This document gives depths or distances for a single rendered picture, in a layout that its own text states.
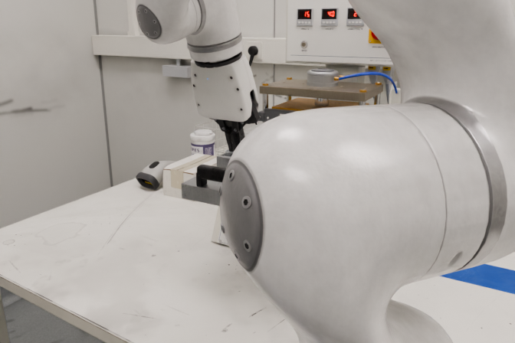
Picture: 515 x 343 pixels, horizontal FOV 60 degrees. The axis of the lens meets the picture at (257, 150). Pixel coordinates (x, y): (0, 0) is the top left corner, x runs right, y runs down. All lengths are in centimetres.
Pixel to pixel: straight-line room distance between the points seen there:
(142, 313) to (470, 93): 71
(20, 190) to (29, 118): 34
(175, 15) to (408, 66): 34
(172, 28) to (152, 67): 167
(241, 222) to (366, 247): 7
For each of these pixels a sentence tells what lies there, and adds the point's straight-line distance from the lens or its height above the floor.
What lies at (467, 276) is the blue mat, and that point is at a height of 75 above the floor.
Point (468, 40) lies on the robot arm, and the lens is 30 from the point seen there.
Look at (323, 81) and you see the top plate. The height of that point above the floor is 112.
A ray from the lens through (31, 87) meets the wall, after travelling 232.
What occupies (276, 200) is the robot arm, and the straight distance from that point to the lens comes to 23.
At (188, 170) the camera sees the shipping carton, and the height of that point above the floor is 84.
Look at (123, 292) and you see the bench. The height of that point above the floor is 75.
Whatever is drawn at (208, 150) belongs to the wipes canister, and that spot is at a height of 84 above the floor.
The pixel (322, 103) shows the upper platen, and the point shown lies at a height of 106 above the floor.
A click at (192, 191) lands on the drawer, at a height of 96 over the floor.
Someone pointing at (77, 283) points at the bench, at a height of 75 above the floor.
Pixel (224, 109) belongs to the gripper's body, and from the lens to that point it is 72.
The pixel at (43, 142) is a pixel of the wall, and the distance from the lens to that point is 238.
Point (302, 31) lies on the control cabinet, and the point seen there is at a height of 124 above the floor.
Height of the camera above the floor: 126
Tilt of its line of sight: 16 degrees down
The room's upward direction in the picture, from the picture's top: straight up
